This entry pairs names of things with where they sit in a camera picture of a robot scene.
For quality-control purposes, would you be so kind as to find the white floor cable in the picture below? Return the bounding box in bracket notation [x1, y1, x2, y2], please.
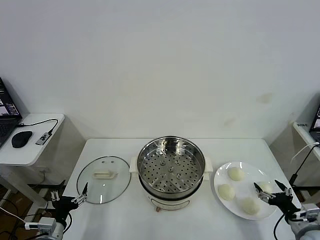
[0, 206, 27, 223]

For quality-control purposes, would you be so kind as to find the thin black cable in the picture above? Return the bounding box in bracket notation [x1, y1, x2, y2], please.
[289, 146, 316, 187]

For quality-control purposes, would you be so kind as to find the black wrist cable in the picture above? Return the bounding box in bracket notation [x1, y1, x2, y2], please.
[56, 212, 74, 236]
[273, 214, 288, 240]

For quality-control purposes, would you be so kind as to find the silver USB hub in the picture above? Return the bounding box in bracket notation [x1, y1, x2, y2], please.
[35, 132, 51, 146]

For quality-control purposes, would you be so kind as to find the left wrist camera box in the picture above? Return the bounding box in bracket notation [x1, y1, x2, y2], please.
[24, 217, 57, 236]

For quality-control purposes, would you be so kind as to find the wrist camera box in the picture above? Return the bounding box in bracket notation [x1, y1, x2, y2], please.
[291, 202, 320, 223]
[24, 217, 57, 236]

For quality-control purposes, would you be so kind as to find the white steamed baozi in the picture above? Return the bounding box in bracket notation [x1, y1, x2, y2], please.
[228, 166, 246, 181]
[257, 182, 274, 195]
[240, 197, 261, 215]
[217, 184, 236, 201]

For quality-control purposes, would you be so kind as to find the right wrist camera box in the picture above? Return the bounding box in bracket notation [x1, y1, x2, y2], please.
[291, 202, 320, 223]

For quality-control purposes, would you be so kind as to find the black USB hub cable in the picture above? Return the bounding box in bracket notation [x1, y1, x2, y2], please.
[16, 118, 59, 137]

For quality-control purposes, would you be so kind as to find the cream electric cooker base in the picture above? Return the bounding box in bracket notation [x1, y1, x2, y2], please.
[138, 172, 206, 213]

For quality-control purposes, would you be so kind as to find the black open laptop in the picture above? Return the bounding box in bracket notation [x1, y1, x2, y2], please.
[0, 76, 23, 148]
[309, 104, 320, 141]

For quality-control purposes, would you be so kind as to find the stainless steel steamer basket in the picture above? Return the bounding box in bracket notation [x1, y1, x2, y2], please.
[129, 135, 214, 200]

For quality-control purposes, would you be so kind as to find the white round plate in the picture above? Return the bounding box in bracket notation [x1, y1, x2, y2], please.
[213, 161, 280, 221]

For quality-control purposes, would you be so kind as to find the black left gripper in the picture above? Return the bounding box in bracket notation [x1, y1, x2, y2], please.
[50, 182, 89, 225]

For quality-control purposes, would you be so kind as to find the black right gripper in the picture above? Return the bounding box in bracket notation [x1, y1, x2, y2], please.
[253, 179, 302, 221]

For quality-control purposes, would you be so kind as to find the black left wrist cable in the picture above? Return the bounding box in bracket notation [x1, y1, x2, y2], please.
[56, 212, 74, 236]

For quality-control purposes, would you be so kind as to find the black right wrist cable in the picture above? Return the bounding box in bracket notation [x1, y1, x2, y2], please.
[273, 214, 288, 240]

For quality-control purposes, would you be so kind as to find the round glass pot lid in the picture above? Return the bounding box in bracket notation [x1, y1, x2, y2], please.
[76, 156, 132, 205]

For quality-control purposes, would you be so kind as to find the black computer mouse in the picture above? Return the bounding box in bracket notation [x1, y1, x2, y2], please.
[11, 130, 33, 148]

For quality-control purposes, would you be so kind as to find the black floor stand bar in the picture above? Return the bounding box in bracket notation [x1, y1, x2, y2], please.
[26, 180, 66, 191]

